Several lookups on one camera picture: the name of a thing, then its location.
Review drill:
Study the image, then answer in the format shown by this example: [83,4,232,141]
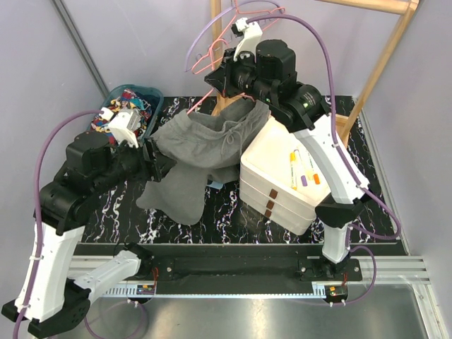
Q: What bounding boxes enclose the lavender plastic hanger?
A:
[184,0,284,73]

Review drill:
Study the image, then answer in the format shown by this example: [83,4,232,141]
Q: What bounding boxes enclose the orange cap marker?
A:
[307,153,321,185]

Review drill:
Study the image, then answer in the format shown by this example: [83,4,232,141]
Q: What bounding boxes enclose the wooden clothes rack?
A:
[206,0,422,149]

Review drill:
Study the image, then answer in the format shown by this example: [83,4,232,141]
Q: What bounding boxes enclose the blue clipboard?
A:
[207,180,224,190]

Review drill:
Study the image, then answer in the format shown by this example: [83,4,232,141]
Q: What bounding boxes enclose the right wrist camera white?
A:
[231,18,263,61]

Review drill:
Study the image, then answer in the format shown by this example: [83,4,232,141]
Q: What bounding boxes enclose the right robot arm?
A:
[204,40,371,280]

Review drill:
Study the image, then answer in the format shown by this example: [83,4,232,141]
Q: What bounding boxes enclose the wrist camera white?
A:
[231,18,263,61]
[100,107,140,148]

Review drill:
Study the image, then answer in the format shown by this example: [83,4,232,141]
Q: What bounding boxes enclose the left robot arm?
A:
[1,131,176,338]

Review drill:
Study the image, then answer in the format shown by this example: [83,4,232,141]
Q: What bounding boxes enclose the yellow cap marker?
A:
[290,150,298,191]

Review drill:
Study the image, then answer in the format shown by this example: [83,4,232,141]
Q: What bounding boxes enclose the purple cap marker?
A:
[298,149,310,187]

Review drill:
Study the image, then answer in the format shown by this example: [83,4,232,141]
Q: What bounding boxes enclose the white stacked trays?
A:
[239,117,331,235]

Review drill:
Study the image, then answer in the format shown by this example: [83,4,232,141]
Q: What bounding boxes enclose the black marbled table mat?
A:
[82,97,394,244]

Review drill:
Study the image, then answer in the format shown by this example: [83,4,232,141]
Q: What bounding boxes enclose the colourful comic print shorts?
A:
[90,90,156,145]

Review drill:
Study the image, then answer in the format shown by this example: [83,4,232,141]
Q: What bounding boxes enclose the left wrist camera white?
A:
[100,107,140,148]

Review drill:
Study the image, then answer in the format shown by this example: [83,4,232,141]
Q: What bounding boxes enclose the grey shorts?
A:
[136,98,270,225]

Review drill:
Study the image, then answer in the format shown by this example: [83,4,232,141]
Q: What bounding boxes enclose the pink wire hanger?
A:
[184,1,286,74]
[187,38,251,116]

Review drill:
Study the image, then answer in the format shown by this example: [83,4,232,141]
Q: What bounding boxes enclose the teal plastic bin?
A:
[86,83,165,142]

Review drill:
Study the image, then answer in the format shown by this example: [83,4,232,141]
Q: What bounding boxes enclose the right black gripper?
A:
[206,46,275,106]

